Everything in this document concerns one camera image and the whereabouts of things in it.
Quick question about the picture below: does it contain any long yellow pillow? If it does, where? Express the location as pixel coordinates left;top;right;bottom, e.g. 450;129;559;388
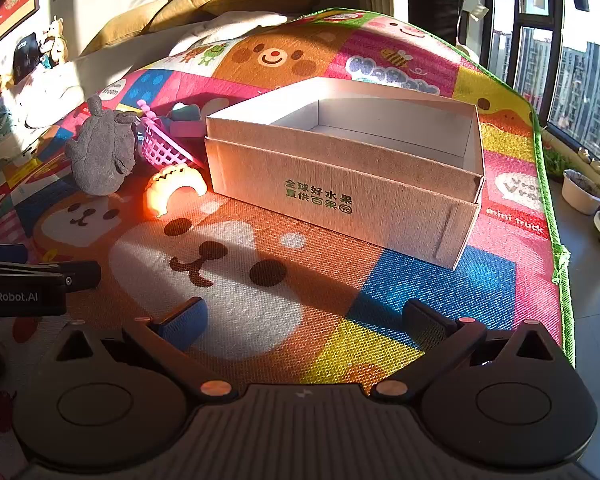
200;0;316;16

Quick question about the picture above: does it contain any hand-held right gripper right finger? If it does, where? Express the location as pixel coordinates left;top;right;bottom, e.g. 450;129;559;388
370;299;573;403

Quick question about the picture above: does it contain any white flower pot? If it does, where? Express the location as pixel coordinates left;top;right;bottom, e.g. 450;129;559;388
561;169;600;216

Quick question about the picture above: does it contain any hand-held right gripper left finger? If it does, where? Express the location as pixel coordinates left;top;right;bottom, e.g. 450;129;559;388
42;296;238;403

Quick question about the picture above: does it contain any teal heart-shaped object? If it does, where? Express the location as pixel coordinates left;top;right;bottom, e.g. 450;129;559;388
171;102;201;122

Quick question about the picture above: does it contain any white sofa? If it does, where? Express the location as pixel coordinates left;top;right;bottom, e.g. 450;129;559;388
17;20;216;128

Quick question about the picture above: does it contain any colourful printed play mat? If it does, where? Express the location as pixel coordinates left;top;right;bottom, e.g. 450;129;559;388
0;7;577;480

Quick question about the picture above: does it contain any small green plant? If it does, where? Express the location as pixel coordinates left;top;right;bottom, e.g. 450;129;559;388
542;145;571;178

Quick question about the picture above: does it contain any white blanket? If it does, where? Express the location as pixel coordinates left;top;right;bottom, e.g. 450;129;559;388
170;10;301;56

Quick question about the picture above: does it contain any pale yellow pillow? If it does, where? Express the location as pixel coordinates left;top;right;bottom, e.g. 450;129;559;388
80;0;168;56

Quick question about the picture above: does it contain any black window frame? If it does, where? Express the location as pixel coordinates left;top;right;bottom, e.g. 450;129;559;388
485;0;600;171

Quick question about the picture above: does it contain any brown cardboard box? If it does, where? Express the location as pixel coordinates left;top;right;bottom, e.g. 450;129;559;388
204;77;486;271

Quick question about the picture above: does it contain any pink plastic scoop basket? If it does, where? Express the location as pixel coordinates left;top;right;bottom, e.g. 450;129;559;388
136;99;206;168

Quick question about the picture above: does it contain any orange curved rubber toy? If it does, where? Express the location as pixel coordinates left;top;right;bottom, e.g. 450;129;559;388
144;162;208;218

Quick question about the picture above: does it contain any grey plush toy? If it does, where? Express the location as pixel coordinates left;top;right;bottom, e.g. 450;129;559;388
64;94;140;196

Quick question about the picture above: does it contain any plush bear toy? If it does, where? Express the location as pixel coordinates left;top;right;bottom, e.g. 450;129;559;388
39;16;70;68

